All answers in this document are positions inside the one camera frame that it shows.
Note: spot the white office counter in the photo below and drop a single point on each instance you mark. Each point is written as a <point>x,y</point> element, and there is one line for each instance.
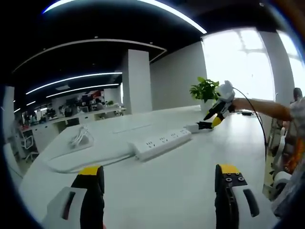
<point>78,119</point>

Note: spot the red wall display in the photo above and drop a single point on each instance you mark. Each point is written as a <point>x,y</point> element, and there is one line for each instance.
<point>91,94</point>

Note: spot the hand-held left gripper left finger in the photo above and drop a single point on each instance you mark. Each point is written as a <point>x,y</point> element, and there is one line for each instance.
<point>71,210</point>

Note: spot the white power strip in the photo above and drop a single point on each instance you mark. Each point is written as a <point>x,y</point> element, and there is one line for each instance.
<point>157,144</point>

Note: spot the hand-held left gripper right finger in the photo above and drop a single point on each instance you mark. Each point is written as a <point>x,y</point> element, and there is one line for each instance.
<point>236,210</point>

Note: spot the green potted plant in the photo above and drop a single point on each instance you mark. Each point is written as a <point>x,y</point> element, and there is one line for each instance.
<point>206,89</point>

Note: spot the white desk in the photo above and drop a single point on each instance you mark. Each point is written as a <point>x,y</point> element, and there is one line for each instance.
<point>166,179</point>

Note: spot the white mesh office chair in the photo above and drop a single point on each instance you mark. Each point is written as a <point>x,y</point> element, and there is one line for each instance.
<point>27,143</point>

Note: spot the long ceiling light strip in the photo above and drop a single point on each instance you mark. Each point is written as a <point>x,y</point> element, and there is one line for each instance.
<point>133,7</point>

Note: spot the white charger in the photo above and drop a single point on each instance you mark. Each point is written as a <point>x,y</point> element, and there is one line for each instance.
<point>192,127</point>

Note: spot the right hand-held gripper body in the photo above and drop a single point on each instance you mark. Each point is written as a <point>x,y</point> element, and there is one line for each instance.
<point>226,94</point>

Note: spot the person's clothed torso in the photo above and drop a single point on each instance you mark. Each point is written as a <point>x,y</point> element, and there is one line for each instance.
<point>297,114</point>

